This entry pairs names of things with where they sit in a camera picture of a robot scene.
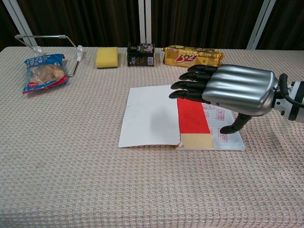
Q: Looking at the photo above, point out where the white frame post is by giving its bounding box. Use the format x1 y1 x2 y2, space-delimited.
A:
246 0 277 50
2 0 39 49
138 0 152 48

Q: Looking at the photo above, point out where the black printed carton box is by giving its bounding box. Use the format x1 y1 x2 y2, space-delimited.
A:
126 42 156 67

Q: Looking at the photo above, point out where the blue snack bag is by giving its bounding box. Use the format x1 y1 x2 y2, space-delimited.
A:
23 53 68 95

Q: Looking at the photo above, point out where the yellow sponge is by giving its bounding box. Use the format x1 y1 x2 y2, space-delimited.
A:
95 47 119 69

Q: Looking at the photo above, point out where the dark brown curtain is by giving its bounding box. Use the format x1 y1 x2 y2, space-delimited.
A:
0 0 304 51

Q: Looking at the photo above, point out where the open white lined notebook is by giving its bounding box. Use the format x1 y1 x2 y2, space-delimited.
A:
118 85 246 152

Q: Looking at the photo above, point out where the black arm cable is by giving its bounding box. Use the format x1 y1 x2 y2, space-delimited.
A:
278 73 304 106

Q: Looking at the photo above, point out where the beige waffle tablecloth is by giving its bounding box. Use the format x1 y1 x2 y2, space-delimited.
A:
0 46 304 228

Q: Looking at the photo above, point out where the golden biscuit package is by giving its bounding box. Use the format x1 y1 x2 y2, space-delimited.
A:
161 45 226 71

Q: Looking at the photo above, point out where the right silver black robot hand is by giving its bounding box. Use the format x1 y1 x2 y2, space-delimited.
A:
168 64 280 135

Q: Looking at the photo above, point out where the metal wire stand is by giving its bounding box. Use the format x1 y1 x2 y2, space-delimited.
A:
14 34 84 78

